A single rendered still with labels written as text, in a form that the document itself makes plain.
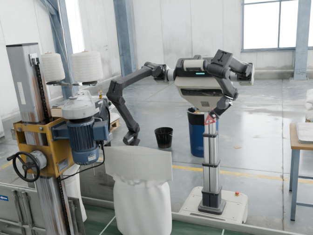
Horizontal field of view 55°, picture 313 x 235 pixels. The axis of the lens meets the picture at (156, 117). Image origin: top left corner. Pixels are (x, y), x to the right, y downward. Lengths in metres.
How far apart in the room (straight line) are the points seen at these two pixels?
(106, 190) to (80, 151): 1.05
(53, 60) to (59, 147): 0.50
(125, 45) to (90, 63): 8.94
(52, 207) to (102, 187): 0.85
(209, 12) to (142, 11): 2.26
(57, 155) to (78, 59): 0.55
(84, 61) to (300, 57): 8.00
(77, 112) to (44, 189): 0.55
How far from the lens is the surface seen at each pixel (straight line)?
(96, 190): 2.76
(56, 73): 1.87
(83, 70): 1.69
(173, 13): 10.15
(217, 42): 9.81
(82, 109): 1.60
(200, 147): 4.16
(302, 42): 9.21
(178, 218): 2.41
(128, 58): 10.61
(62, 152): 1.81
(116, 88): 1.80
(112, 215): 2.53
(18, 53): 1.69
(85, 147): 1.68
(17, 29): 7.18
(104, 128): 1.64
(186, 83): 2.12
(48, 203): 1.94
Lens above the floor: 1.80
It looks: 17 degrees down
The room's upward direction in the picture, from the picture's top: 4 degrees counter-clockwise
